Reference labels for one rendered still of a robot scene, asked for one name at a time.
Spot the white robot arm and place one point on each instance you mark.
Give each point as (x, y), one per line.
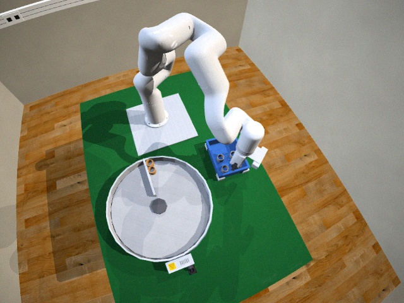
(202, 58)

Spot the blue crate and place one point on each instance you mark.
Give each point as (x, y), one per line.
(215, 148)

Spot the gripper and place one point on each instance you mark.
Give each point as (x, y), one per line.
(237, 160)

